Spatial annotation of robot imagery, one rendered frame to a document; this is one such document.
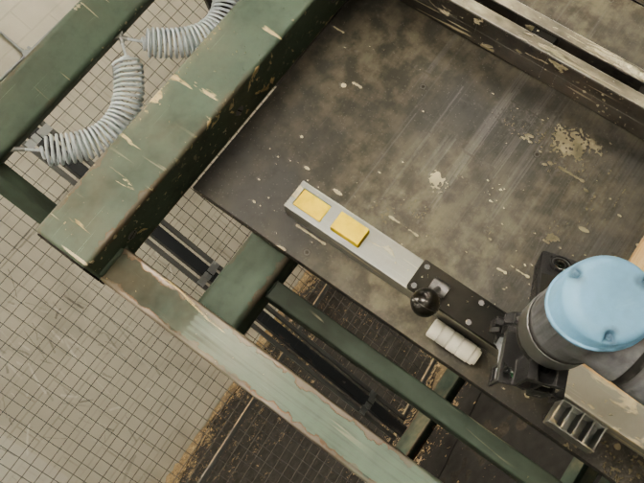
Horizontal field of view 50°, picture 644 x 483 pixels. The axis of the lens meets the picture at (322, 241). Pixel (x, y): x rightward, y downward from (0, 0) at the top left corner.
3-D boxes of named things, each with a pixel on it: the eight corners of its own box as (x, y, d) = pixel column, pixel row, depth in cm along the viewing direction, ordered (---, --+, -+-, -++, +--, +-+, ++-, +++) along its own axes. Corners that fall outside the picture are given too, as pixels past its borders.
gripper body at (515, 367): (483, 385, 78) (506, 372, 66) (498, 314, 80) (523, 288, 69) (551, 404, 77) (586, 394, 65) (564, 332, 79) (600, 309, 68)
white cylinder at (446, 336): (424, 336, 100) (470, 368, 98) (425, 333, 97) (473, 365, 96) (435, 320, 101) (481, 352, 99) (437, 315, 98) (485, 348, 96)
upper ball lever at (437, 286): (444, 305, 98) (426, 326, 86) (422, 289, 99) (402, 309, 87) (458, 283, 97) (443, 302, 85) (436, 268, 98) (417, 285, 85)
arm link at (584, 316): (637, 374, 51) (540, 304, 53) (588, 389, 61) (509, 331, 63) (691, 292, 53) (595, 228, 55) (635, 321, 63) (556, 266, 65)
